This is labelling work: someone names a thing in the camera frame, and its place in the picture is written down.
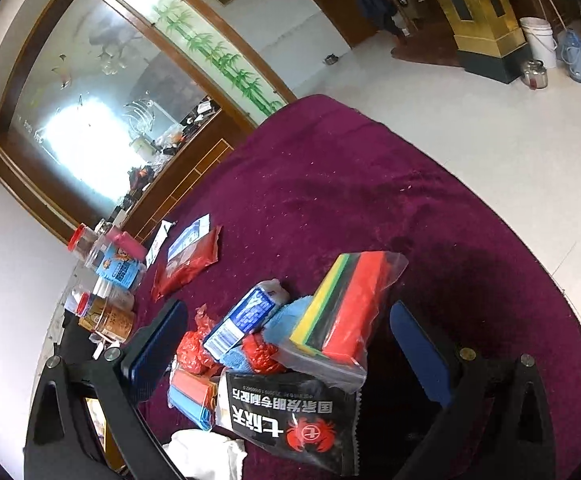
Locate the clutter on cabinet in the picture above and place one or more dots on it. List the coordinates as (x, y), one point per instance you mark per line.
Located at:
(170, 145)

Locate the wooden cabinet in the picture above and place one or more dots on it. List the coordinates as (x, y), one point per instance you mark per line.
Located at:
(190, 180)

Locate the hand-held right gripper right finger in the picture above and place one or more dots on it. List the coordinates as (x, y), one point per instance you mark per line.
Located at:
(420, 350)

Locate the white towel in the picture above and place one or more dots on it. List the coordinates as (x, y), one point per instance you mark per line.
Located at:
(205, 455)

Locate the white green paper leaflets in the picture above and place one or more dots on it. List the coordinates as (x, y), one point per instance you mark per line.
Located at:
(158, 242)

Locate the brown label plastic jar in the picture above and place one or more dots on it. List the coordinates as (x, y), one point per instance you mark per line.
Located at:
(115, 325)

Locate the light blue water jug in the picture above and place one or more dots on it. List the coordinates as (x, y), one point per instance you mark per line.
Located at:
(572, 55)

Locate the white plastic bucket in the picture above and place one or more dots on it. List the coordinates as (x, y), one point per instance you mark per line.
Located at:
(540, 40)

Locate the blue white flat packet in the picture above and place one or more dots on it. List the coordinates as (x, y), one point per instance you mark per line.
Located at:
(188, 237)

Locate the red lid clear jar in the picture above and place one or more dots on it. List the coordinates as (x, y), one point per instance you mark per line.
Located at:
(83, 242)

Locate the small blue tissue packet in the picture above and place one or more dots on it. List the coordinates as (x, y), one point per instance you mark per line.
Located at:
(243, 317)

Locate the colourful sponge pack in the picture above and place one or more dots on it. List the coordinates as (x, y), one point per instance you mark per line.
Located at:
(350, 305)

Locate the dark hanging coat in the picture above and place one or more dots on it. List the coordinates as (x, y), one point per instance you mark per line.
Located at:
(378, 7)

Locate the maroon tablecloth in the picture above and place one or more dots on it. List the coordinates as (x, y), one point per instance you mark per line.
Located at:
(370, 185)

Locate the metal kettle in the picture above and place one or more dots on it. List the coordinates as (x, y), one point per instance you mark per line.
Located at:
(535, 75)

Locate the blue label clear jar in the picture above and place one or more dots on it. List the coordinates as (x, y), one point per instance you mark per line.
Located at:
(120, 270)

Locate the red foil packet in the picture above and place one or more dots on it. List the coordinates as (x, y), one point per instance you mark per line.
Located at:
(185, 277)

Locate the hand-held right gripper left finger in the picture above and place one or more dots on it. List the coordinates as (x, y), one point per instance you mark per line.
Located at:
(155, 345)

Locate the black snack packet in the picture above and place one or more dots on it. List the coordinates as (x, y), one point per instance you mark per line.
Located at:
(290, 420)

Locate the bamboo print glass panel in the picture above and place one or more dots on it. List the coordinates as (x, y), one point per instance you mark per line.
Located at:
(210, 50)

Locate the brown floor mat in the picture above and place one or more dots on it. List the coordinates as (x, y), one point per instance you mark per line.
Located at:
(425, 52)

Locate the brown wooden door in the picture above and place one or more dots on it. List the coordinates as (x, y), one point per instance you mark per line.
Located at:
(335, 0)

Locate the light blue cloth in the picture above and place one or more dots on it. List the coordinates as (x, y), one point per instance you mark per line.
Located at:
(285, 327)

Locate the gold black pillar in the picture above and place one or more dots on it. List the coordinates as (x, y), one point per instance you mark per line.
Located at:
(475, 20)

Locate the wooden glass partition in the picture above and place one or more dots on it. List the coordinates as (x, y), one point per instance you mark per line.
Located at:
(95, 85)

